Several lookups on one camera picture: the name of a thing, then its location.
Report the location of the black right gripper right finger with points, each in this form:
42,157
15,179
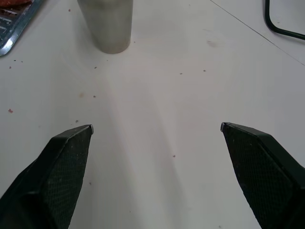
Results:
259,171

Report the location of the dark red-brown rounded object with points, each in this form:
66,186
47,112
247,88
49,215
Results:
14,2

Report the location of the silver metal tray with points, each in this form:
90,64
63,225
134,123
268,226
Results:
12,26

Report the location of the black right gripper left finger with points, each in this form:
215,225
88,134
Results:
54,171

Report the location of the silver metal cup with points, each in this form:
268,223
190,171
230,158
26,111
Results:
109,26

